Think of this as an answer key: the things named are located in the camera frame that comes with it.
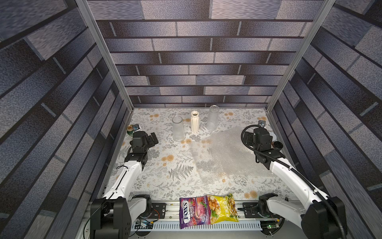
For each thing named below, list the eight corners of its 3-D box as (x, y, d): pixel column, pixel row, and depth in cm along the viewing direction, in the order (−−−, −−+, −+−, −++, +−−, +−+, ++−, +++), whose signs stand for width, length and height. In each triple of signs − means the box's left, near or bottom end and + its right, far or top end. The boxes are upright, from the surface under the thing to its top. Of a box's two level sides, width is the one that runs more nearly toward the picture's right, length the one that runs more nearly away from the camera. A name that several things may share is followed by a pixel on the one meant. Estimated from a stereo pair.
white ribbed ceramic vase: (191, 133, 107) (191, 117, 93) (191, 126, 111) (191, 110, 97) (198, 133, 107) (199, 117, 93) (198, 126, 111) (199, 110, 97)
